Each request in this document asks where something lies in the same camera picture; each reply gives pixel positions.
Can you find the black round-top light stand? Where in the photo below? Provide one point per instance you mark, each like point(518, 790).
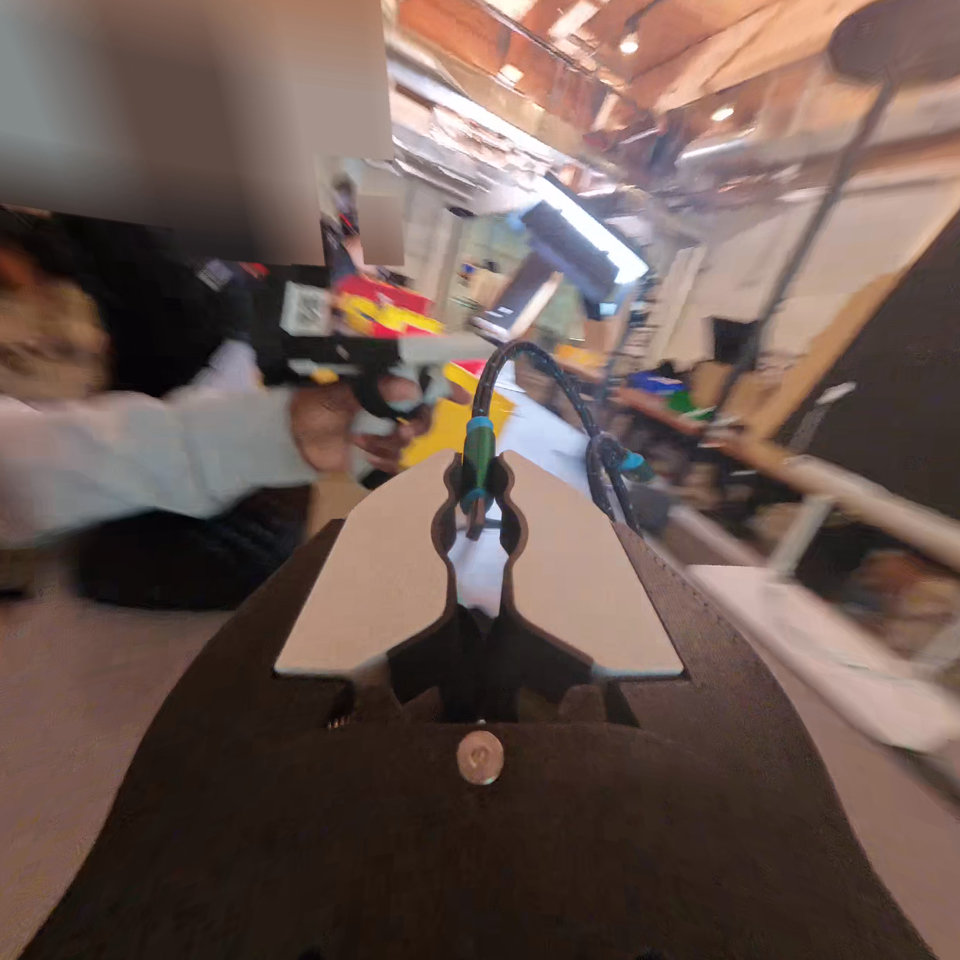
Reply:
point(892, 37)

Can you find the black panel with wooden edge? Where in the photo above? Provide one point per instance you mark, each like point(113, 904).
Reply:
point(525, 289)
point(900, 375)

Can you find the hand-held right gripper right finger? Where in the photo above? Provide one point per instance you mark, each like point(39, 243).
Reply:
point(585, 585)

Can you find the overhead desk lamp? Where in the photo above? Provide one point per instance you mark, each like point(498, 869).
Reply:
point(570, 247)

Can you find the red plastic bin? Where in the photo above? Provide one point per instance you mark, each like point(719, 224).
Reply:
point(375, 292)

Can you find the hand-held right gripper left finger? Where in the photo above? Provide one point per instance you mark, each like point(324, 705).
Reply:
point(367, 577)

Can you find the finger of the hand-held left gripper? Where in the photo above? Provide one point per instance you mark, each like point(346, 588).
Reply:
point(442, 346)

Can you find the wooden office desk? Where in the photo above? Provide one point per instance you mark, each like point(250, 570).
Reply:
point(675, 420)

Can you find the person's left forearm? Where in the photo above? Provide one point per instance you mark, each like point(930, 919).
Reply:
point(150, 450)

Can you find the yellow plastic bin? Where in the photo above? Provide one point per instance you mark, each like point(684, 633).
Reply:
point(450, 427)
point(405, 322)

